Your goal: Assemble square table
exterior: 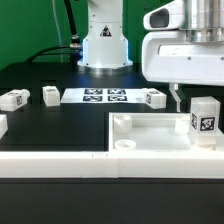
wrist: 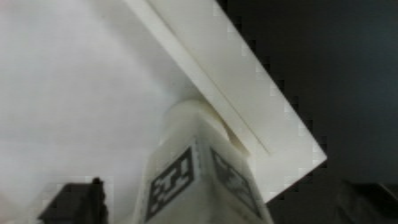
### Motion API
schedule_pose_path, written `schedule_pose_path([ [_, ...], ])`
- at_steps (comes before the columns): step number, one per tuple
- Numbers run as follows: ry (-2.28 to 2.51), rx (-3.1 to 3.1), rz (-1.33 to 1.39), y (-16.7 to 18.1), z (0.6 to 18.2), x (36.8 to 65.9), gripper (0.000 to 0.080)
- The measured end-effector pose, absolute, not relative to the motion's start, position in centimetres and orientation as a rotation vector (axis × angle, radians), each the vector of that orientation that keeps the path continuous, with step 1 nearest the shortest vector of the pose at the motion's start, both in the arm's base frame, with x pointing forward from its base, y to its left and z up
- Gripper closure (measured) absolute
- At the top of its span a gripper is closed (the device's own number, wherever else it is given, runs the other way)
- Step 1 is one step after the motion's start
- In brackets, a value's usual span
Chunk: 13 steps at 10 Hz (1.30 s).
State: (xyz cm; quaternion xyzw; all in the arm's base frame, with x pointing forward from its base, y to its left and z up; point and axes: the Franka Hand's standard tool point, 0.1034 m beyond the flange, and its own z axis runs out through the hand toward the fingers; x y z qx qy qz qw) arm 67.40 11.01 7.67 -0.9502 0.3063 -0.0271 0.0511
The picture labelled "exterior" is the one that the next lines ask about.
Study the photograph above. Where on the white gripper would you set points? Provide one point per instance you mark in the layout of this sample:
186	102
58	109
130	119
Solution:
184	44

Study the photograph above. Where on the white square table top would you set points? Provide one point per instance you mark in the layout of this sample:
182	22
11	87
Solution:
154	132

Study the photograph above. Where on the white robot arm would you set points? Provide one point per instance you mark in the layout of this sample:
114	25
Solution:
105	49

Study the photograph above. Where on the white marker sheet with tags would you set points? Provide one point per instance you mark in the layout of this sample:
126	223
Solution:
102	95

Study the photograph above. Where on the white fence obstacle frame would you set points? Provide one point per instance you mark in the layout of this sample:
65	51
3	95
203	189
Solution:
208	165

